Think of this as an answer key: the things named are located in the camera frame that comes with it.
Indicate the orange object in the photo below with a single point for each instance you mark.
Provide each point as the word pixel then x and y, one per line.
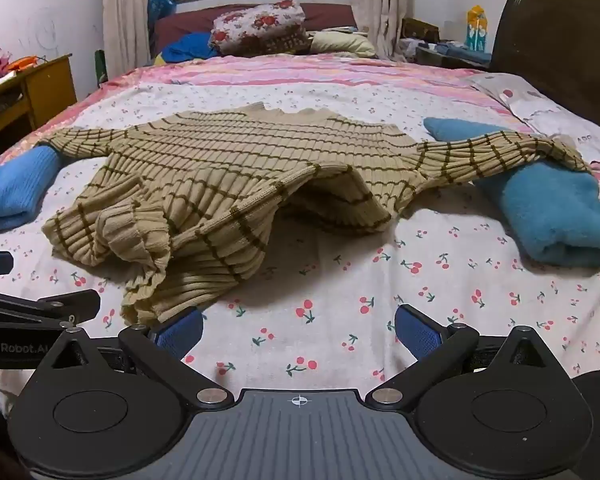
pixel 25 63

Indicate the blue folded cloth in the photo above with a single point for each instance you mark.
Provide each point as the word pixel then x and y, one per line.
pixel 10 190

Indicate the white cherry-print bed sheet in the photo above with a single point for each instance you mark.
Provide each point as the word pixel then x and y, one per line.
pixel 330 270

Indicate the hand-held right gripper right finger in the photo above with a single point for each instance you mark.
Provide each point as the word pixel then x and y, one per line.
pixel 420 334

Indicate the maroon bed cover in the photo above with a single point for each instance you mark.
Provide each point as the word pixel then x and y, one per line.
pixel 185 22

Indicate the cluttered nightstand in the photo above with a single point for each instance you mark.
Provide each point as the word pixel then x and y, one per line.
pixel 445 50

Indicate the dark wooden headboard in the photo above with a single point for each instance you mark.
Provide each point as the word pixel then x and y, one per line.
pixel 555 45

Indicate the beige striped knit sweater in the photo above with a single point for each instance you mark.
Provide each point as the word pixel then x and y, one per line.
pixel 230 160

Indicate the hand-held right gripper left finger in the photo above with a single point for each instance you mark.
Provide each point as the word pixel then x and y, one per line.
pixel 179 334

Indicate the cream pillow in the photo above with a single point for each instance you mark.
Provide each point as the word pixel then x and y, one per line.
pixel 342 44

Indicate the wooden desk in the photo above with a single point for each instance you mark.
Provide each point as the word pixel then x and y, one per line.
pixel 45 90

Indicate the teal folded fleece cloth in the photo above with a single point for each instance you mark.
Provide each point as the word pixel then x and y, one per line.
pixel 545 210

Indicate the blue and yellow clothing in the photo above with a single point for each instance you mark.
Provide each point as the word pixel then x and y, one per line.
pixel 190 47

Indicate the white printed pillow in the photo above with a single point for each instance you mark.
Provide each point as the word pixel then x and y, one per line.
pixel 555 115

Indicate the green bottle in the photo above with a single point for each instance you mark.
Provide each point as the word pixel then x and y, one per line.
pixel 99 67

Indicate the yellow and blue carton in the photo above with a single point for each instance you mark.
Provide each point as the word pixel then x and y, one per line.
pixel 478 30

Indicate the blue bag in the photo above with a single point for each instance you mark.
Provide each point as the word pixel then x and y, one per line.
pixel 159 5

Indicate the floral red white pillow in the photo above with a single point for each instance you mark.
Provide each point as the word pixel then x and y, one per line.
pixel 260 25

